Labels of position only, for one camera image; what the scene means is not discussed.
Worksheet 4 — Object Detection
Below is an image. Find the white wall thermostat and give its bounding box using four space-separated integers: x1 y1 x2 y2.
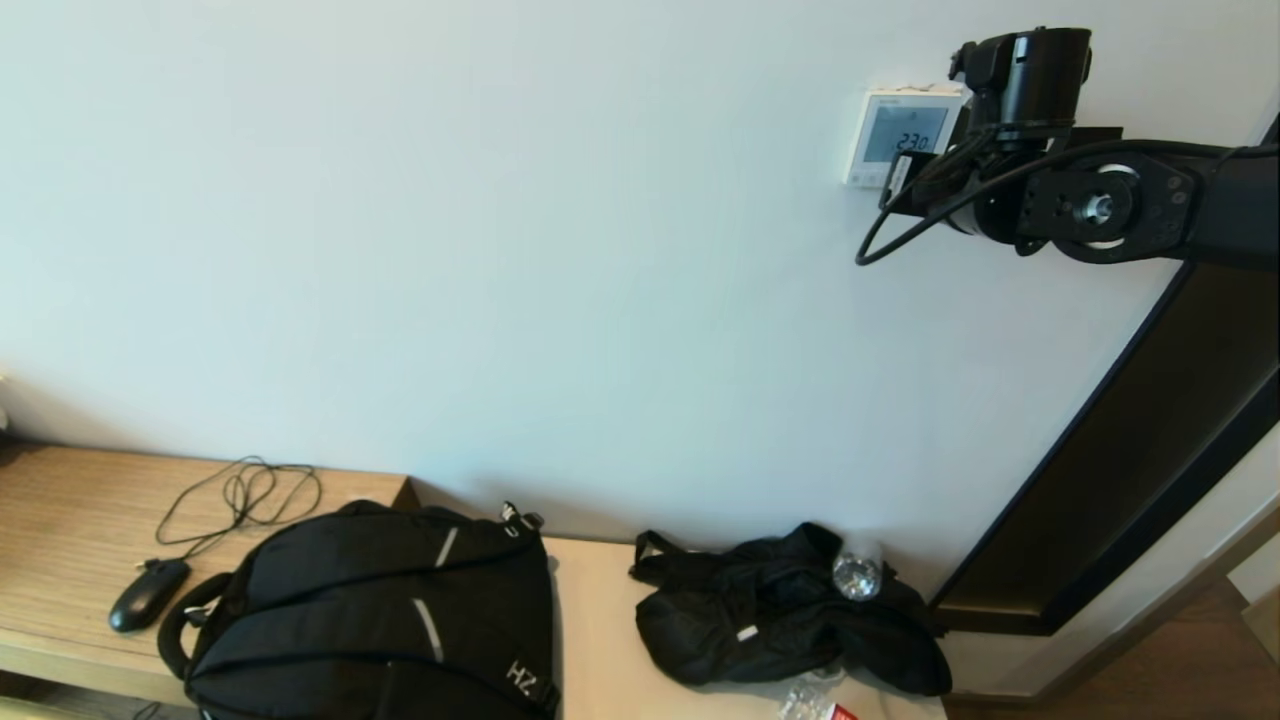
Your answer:
845 88 967 189

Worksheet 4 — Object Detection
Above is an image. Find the clear empty plastic bottle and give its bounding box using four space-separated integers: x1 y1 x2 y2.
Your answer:
832 545 883 603

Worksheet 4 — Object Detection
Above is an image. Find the black crumpled cloth bag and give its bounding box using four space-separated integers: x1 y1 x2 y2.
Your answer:
628 522 953 698

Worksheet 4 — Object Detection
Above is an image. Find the crumpled plastic wrapper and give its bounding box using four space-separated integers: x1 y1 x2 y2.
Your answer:
780 680 859 720

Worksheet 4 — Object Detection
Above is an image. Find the black backpack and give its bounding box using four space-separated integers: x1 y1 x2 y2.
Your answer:
157 500 561 720

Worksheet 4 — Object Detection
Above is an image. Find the black computer mouse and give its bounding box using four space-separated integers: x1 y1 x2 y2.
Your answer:
108 560 191 635

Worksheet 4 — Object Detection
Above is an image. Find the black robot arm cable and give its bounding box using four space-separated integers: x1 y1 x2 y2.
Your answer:
855 138 1280 268

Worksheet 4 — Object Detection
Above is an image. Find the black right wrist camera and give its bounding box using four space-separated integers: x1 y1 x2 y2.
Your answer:
948 27 1093 151

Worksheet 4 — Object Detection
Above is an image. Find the dark brown door frame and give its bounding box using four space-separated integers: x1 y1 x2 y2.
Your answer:
930 115 1280 638

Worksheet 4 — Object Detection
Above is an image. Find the thin black mouse cable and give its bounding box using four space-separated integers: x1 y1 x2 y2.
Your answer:
155 458 323 567

